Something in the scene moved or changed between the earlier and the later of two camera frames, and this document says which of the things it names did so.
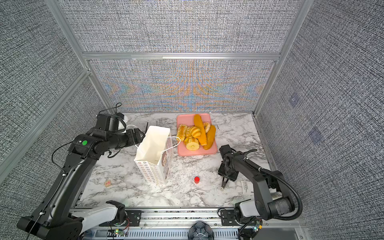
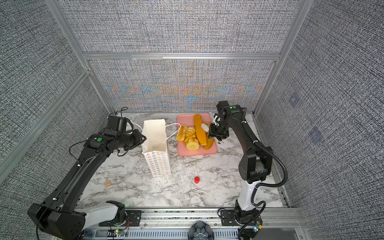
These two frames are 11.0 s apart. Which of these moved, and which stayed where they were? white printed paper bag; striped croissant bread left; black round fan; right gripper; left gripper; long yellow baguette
Moved: right gripper; white printed paper bag
Stayed: black round fan; striped croissant bread left; left gripper; long yellow baguette
